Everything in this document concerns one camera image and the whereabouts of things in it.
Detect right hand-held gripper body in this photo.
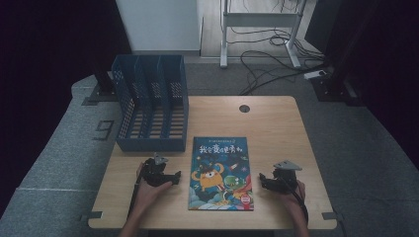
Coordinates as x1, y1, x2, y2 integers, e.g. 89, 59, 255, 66
267, 159, 303, 195

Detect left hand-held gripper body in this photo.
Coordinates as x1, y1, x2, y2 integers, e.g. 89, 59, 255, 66
141, 152, 173, 189

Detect colourful children's picture book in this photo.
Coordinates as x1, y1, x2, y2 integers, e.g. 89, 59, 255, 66
187, 136, 255, 211

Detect person's right hand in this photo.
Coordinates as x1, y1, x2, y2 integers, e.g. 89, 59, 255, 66
274, 179, 307, 212

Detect person's left hand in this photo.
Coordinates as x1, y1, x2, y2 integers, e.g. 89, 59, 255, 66
133, 162, 174, 212

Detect blue plastic file rack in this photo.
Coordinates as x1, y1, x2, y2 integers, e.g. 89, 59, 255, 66
111, 53, 190, 153

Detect black stand base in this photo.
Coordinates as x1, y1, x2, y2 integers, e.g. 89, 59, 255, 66
81, 69, 119, 107
310, 67, 364, 107

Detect white power strip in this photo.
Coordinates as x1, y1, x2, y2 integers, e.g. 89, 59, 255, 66
302, 69, 328, 81

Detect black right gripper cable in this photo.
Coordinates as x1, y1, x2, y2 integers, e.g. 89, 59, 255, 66
282, 177, 309, 225

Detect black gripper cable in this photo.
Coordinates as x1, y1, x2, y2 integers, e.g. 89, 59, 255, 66
127, 166, 146, 220
282, 177, 309, 225

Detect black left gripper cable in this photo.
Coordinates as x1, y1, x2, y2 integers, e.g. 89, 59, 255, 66
127, 166, 146, 220

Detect black floor cables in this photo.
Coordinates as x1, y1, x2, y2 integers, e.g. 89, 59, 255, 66
226, 0, 332, 97

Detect white wall panel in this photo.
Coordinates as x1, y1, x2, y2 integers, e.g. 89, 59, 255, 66
115, 0, 203, 53

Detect white metal desk frame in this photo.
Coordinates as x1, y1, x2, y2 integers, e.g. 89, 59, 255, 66
219, 0, 308, 69

